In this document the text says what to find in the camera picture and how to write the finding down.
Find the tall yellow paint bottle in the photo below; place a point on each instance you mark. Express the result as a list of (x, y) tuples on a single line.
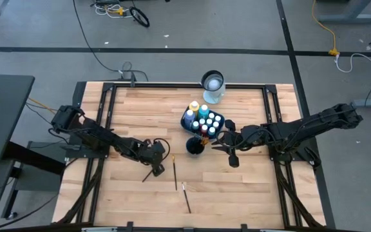
[(194, 106)]

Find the black desk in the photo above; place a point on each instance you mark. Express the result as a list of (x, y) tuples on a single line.
[(2, 112)]

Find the tall lavender paint bottle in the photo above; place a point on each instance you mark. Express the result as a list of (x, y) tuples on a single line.
[(189, 119)]

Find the tall teal paint bottle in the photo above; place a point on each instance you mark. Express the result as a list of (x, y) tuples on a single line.
[(203, 112)]

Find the silver aluminium bar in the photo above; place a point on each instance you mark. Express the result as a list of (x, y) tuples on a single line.
[(274, 230), (98, 229)]

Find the small white-capped paint bottle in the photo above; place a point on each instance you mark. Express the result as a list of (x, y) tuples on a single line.
[(217, 118), (209, 121)]

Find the teal-green small paint bottle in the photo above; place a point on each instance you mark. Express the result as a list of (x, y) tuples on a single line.
[(195, 125)]

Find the grey desk leg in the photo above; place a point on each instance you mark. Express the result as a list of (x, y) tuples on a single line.
[(349, 17)]

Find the blue small paint bottle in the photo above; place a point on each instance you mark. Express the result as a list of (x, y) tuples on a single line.
[(211, 130)]

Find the teal plastic caddy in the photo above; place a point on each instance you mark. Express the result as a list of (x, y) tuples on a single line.
[(183, 125)]

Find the black small paint bottle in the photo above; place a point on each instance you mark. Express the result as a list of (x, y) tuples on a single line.
[(211, 115)]

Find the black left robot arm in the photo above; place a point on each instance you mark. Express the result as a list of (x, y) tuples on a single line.
[(101, 137)]

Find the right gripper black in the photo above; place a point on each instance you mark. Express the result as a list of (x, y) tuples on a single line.
[(250, 138)]

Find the green small paint bottle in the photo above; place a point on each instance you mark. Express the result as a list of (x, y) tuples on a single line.
[(216, 124)]

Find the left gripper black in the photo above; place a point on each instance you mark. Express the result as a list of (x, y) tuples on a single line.
[(158, 170)]

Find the long black pen foreground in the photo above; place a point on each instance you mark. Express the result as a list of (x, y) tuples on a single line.
[(186, 198)]

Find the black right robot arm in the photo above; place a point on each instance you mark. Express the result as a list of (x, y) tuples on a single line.
[(311, 127)]

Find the dark blue plastic cup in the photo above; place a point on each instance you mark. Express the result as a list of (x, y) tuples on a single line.
[(192, 148)]

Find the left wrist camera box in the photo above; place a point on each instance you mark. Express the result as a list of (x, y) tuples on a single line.
[(157, 149)]

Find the crimson small paint bottle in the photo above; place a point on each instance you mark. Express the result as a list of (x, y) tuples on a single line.
[(204, 128)]

